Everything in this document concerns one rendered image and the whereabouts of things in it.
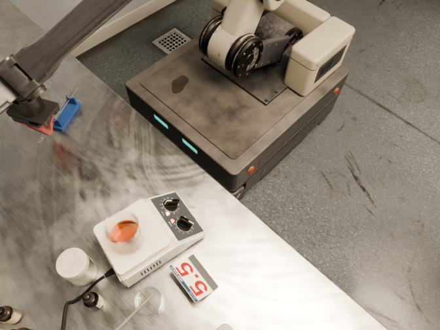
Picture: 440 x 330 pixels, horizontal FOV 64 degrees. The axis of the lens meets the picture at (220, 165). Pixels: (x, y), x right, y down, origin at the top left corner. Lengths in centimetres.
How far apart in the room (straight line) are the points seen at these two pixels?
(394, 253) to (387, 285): 16
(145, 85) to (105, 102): 58
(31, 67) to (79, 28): 13
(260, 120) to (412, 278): 94
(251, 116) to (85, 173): 80
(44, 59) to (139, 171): 34
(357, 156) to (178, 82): 100
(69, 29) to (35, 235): 46
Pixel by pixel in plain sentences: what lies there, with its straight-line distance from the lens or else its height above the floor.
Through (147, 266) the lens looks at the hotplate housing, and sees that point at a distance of 74.
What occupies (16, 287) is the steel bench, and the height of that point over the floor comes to 75.
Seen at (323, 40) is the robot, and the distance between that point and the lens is 156.
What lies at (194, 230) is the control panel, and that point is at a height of 79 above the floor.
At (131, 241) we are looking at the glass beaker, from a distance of 66.
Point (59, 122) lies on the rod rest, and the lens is 101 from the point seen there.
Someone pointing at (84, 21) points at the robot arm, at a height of 113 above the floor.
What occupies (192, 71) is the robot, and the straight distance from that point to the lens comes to 166.
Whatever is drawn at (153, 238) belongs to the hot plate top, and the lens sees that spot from 73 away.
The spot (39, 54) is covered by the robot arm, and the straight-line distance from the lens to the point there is 74.
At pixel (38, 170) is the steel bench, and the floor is 75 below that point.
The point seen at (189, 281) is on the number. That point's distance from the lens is 75.
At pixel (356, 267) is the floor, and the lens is 169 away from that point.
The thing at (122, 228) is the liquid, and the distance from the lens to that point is 71.
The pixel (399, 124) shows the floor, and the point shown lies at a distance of 220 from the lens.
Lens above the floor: 151
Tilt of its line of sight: 59 degrees down
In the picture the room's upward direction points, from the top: 3 degrees clockwise
